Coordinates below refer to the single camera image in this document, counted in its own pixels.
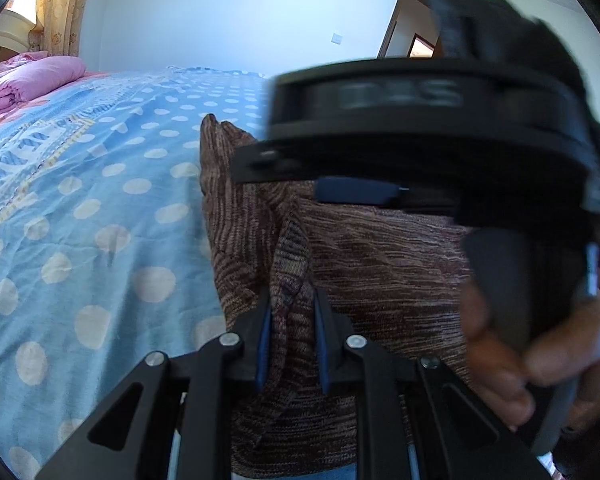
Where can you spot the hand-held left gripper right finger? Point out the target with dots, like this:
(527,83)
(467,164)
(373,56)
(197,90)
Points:
(322,355)

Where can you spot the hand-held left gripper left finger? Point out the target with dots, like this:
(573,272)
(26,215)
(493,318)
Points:
(262,350)

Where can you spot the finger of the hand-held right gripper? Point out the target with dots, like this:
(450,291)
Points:
(355,191)

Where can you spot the brown knit sweater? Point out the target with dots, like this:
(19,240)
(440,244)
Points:
(380,270)

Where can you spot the person's right hand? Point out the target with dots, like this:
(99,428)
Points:
(500,370)

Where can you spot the polka dot bed sheet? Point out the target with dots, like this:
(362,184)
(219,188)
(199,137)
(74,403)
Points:
(105,185)

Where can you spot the pink folded quilt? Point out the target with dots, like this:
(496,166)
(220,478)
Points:
(40,80)

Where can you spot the yellow patterned curtain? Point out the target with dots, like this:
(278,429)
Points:
(62,10)

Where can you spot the wooden headboard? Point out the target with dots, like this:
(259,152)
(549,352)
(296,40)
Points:
(5,40)

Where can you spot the white light switch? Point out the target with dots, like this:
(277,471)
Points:
(337,39)

